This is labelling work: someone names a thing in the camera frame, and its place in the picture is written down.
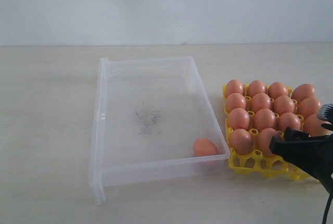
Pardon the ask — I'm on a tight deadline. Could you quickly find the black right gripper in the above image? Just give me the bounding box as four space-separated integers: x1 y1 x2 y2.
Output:
269 127 332 185

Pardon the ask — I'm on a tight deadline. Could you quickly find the brown egg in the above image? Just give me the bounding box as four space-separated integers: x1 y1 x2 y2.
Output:
277 112 301 132
229 129 253 155
297 97 322 119
291 83 316 104
303 114 330 136
257 128 281 157
228 108 250 130
193 138 219 157
273 95 295 115
253 108 276 132
251 93 271 113
225 93 247 113

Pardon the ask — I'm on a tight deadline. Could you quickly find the brown egg placed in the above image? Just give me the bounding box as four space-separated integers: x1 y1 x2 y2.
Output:
225 79 245 97
268 82 289 99
247 80 267 97

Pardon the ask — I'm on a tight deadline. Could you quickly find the yellow plastic egg tray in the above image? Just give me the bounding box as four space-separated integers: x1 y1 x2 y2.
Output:
228 84 310 181

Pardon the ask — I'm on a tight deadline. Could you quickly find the clear plastic tray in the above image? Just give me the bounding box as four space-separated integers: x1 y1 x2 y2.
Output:
88 57 230 204

